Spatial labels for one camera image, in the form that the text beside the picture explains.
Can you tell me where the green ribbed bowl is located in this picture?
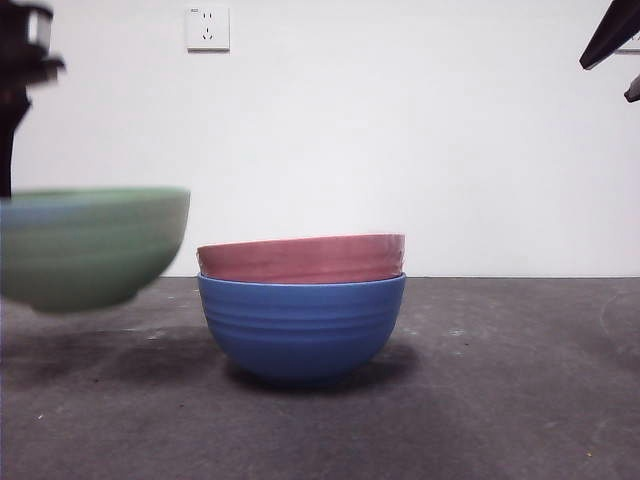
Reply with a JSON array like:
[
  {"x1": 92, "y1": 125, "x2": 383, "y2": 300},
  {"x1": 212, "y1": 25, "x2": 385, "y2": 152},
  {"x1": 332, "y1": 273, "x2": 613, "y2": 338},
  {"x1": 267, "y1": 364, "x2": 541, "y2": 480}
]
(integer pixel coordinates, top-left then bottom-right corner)
[{"x1": 0, "y1": 185, "x2": 192, "y2": 317}]

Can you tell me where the red ribbed bowl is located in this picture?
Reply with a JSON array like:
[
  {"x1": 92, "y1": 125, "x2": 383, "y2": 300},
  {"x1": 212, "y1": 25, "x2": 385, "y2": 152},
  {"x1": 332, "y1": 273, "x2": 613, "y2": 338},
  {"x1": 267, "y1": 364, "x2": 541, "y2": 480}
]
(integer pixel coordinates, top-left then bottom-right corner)
[{"x1": 195, "y1": 232, "x2": 407, "y2": 285}]

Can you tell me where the blue ribbed bowl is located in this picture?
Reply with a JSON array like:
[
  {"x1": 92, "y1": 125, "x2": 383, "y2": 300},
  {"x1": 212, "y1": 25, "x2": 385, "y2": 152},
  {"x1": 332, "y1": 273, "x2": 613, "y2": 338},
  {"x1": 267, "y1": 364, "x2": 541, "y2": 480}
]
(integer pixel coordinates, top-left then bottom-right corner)
[{"x1": 196, "y1": 272, "x2": 408, "y2": 388}]

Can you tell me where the pale grey left wrist camera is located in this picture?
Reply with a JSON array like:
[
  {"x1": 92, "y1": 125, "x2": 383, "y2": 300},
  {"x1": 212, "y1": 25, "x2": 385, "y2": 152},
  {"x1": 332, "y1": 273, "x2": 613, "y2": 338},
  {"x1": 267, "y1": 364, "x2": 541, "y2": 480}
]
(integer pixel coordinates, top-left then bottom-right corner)
[{"x1": 27, "y1": 9, "x2": 55, "y2": 48}]

